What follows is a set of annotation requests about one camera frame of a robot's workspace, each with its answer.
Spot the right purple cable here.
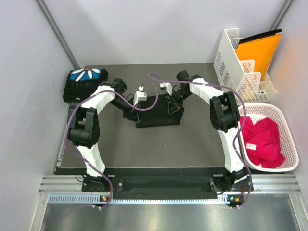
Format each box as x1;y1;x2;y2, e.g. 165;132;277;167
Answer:
147;73;253;210

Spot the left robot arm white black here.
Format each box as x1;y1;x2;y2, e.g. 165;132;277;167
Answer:
67;79;147;192

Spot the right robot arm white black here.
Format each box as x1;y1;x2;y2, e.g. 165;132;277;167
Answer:
160;71;248;193

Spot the orange folder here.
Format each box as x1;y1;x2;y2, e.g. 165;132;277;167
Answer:
236;29;282;81

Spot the white slotted cable duct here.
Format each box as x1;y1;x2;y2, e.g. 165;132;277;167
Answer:
48;194;240;205

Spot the black graphic t-shirt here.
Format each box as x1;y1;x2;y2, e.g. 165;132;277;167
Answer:
135;94;185;128

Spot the pink red t-shirt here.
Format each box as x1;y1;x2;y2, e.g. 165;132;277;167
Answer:
240;117;285;168

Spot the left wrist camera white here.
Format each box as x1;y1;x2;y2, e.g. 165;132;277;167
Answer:
133;86;147;106

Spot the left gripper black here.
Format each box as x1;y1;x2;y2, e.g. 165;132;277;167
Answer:
109;96;140;123

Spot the aluminium frame rail front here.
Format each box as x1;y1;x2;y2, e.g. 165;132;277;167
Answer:
39;174;301;194

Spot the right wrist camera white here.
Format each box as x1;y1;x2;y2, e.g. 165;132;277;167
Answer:
160;82;173;95

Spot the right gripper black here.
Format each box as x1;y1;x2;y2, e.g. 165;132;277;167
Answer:
166;89;192;115

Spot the white plastic laundry basket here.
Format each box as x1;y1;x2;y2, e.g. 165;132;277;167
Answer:
238;103;299;172

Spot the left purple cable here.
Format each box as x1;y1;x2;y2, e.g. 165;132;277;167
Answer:
66;81;159;210

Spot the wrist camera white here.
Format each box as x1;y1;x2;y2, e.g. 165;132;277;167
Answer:
133;86;147;106
160;82;173;95

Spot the purple cable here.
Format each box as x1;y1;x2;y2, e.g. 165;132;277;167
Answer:
66;81;159;210
147;73;253;210

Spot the folded black daisy t-shirt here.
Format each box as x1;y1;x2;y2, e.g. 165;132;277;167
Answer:
63;68;108;103

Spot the white perforated file organizer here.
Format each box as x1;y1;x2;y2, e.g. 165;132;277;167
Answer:
214;28;277;103

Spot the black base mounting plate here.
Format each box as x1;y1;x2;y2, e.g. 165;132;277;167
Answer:
81;174;255;199

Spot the left aluminium corner post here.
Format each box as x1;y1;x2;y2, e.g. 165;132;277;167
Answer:
34;0;80;68

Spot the right aluminium corner post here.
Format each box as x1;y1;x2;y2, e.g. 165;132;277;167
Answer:
270;0;295;30

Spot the aluminium corner post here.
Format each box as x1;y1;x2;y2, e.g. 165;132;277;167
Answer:
34;0;80;68
270;0;295;30

